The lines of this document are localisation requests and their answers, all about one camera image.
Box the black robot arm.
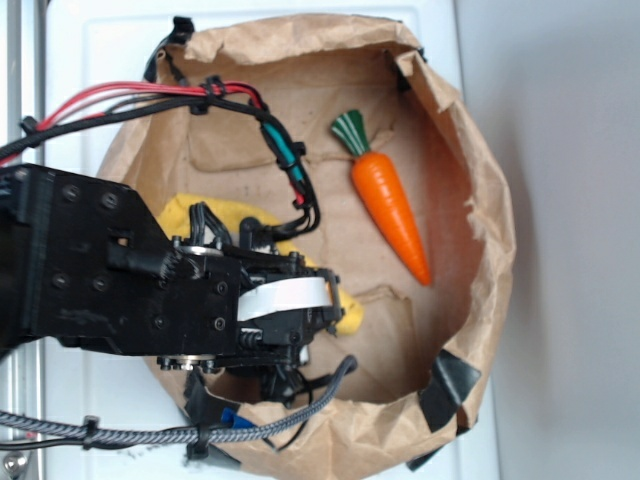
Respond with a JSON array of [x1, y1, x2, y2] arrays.
[[1, 165, 344, 404]]

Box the yellow cloth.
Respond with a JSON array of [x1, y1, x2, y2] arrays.
[[155, 193, 364, 336]]

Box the grey braided cable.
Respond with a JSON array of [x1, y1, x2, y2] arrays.
[[0, 354, 359, 454]]

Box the red and black cable bundle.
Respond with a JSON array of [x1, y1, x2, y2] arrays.
[[0, 74, 322, 237]]

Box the metal rail frame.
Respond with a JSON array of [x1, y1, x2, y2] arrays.
[[0, 0, 50, 480]]

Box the orange toy carrot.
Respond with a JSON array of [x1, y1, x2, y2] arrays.
[[331, 110, 431, 286]]

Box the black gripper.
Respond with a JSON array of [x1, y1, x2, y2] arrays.
[[189, 202, 344, 405]]

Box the brown paper bag tray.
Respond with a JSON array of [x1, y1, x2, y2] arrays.
[[97, 13, 516, 480]]

